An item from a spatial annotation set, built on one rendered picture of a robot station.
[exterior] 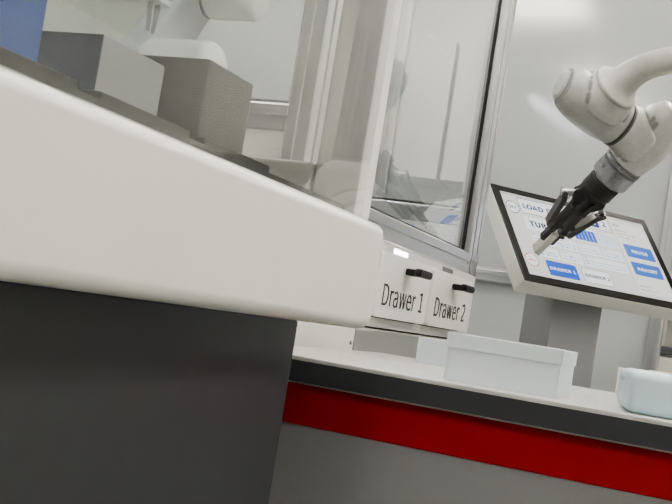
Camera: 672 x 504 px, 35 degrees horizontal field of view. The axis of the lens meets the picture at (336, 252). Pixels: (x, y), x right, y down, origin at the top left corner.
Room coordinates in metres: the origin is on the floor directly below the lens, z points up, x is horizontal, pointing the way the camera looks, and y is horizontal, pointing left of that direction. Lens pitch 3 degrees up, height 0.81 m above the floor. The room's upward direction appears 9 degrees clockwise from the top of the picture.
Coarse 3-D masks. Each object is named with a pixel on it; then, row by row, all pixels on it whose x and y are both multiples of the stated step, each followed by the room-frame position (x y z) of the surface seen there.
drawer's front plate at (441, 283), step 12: (444, 276) 2.10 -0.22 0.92; (456, 276) 2.19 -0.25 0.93; (432, 288) 2.04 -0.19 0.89; (444, 288) 2.11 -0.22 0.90; (432, 300) 2.05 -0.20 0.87; (444, 300) 2.12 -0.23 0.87; (456, 300) 2.21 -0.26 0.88; (468, 300) 2.30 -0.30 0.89; (432, 312) 2.06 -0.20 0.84; (444, 312) 2.14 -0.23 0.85; (456, 312) 2.22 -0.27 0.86; (432, 324) 2.07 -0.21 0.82; (444, 324) 2.15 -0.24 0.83; (456, 324) 2.24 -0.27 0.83
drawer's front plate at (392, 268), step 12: (384, 252) 1.75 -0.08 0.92; (384, 264) 1.76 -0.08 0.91; (396, 264) 1.82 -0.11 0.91; (408, 264) 1.88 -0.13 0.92; (420, 264) 1.94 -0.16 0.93; (384, 276) 1.77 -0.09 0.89; (396, 276) 1.83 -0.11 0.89; (408, 276) 1.89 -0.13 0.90; (396, 288) 1.84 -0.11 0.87; (408, 288) 1.90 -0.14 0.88; (420, 288) 1.97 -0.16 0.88; (384, 300) 1.79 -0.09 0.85; (396, 300) 1.85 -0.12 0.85; (408, 300) 1.91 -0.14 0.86; (420, 300) 1.98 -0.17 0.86; (372, 312) 1.75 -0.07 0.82; (384, 312) 1.80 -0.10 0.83; (396, 312) 1.86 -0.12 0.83; (408, 312) 1.92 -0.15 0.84
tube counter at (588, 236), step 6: (582, 234) 2.70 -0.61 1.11; (588, 234) 2.72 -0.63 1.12; (594, 234) 2.73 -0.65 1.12; (600, 234) 2.74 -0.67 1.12; (606, 234) 2.76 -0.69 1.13; (582, 240) 2.69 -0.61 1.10; (588, 240) 2.70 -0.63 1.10; (594, 240) 2.71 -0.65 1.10; (600, 240) 2.72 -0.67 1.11; (606, 240) 2.74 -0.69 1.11; (612, 240) 2.75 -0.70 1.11; (612, 246) 2.73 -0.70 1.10; (618, 246) 2.75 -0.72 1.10
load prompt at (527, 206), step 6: (522, 204) 2.66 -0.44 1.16; (528, 204) 2.67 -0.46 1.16; (534, 204) 2.69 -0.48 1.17; (540, 204) 2.70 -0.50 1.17; (546, 204) 2.71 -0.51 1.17; (522, 210) 2.64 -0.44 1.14; (528, 210) 2.66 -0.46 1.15; (534, 210) 2.67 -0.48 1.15; (540, 210) 2.68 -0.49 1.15; (546, 210) 2.69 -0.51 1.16; (540, 216) 2.66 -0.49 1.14; (600, 222) 2.78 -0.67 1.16; (606, 222) 2.79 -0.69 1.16; (594, 228) 2.75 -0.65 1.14; (600, 228) 2.76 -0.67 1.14; (606, 228) 2.77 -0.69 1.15
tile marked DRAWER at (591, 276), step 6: (582, 270) 2.61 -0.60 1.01; (588, 270) 2.62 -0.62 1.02; (594, 270) 2.63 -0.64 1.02; (588, 276) 2.60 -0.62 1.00; (594, 276) 2.61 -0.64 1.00; (600, 276) 2.63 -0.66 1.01; (606, 276) 2.64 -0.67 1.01; (588, 282) 2.59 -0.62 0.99; (594, 282) 2.60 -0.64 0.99; (600, 282) 2.61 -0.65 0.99; (606, 282) 2.62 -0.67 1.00; (612, 282) 2.63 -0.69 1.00
